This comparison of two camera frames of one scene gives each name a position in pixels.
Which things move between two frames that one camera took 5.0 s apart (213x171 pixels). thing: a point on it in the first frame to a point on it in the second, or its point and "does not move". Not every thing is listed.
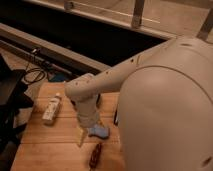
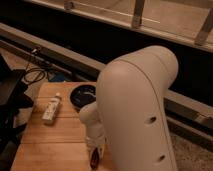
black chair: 14,97 does not move
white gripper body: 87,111 to 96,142
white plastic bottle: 52,107 does not move
